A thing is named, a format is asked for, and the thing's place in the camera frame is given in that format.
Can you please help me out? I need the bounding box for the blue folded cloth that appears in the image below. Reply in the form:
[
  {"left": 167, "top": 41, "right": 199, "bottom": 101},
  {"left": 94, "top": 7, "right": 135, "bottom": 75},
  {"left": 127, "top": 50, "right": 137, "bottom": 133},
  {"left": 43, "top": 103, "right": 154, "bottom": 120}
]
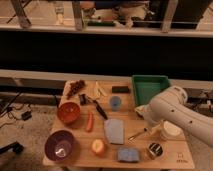
[{"left": 104, "top": 119, "right": 124, "bottom": 145}]

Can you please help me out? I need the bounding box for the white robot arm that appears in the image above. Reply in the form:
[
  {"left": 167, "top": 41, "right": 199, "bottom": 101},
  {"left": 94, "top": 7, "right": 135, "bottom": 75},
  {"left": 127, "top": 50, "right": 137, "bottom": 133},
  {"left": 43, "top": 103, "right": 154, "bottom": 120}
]
[{"left": 135, "top": 86, "right": 213, "bottom": 148}]

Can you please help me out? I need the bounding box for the metal can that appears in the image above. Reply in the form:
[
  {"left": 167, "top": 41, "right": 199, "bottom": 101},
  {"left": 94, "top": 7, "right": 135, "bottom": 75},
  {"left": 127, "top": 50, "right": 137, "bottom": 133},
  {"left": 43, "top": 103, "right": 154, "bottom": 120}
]
[{"left": 148, "top": 143, "right": 163, "bottom": 159}]

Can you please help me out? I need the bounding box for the small blue cup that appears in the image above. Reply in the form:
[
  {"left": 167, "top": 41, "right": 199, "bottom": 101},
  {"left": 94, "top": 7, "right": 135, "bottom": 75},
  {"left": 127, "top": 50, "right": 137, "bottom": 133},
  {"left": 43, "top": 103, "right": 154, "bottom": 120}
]
[{"left": 110, "top": 96, "right": 121, "bottom": 111}]

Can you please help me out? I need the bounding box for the bunch of dark grapes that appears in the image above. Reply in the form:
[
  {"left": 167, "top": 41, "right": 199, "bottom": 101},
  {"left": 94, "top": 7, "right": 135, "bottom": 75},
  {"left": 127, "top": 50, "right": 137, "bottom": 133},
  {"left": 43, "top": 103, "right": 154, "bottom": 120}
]
[{"left": 67, "top": 80, "right": 86, "bottom": 98}]

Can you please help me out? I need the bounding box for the black handled knife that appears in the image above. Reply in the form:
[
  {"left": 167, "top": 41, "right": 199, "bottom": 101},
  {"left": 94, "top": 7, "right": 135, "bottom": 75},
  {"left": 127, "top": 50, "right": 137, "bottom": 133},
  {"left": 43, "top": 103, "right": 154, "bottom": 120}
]
[{"left": 88, "top": 97, "right": 108, "bottom": 120}]

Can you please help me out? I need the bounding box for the orange bowl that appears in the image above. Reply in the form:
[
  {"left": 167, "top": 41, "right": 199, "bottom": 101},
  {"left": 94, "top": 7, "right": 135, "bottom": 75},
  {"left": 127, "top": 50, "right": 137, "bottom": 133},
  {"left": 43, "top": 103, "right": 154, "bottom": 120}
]
[{"left": 57, "top": 102, "right": 80, "bottom": 124}]

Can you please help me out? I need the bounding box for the black power adapter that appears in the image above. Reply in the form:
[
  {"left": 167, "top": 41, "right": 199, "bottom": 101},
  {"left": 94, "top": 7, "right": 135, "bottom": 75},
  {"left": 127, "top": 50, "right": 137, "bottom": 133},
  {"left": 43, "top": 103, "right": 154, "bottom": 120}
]
[{"left": 21, "top": 111, "right": 32, "bottom": 121}]

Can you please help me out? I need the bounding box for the blue sponge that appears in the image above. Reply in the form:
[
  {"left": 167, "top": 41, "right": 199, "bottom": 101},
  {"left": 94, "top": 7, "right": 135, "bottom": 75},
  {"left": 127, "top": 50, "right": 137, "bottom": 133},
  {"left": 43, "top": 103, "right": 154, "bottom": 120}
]
[{"left": 117, "top": 148, "right": 140, "bottom": 163}]

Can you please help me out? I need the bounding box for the black binder clip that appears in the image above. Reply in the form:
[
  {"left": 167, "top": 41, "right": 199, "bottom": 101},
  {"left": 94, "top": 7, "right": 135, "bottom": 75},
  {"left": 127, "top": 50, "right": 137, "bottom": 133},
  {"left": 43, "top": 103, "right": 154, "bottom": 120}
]
[{"left": 79, "top": 94, "right": 87, "bottom": 105}]

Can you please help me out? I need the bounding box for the orange carrot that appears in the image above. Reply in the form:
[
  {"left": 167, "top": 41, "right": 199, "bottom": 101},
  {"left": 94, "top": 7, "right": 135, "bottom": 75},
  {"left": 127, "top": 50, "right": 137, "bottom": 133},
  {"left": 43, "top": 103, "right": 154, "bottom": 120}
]
[{"left": 86, "top": 111, "right": 94, "bottom": 132}]

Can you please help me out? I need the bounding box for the white paper cup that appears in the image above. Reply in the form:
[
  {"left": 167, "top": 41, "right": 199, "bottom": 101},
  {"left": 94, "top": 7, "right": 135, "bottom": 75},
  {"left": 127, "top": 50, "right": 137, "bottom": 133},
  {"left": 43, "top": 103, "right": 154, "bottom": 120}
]
[{"left": 161, "top": 121, "right": 182, "bottom": 140}]

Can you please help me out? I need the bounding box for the banana peel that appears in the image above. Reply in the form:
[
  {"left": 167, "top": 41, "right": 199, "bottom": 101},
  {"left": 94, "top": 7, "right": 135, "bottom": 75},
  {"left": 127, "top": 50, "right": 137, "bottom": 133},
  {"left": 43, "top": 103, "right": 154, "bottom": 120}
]
[{"left": 94, "top": 82, "right": 107, "bottom": 99}]

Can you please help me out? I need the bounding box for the purple bowl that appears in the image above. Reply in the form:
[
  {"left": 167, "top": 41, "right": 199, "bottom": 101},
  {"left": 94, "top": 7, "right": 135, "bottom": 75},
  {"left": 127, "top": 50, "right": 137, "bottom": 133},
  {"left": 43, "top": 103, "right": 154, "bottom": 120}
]
[{"left": 44, "top": 130, "right": 75, "bottom": 162}]

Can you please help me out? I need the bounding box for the green plastic tray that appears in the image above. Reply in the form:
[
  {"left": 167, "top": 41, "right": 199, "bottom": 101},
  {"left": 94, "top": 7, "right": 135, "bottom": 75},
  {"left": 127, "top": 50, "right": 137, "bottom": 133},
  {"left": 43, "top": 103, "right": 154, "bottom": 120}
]
[{"left": 132, "top": 75, "right": 171, "bottom": 106}]

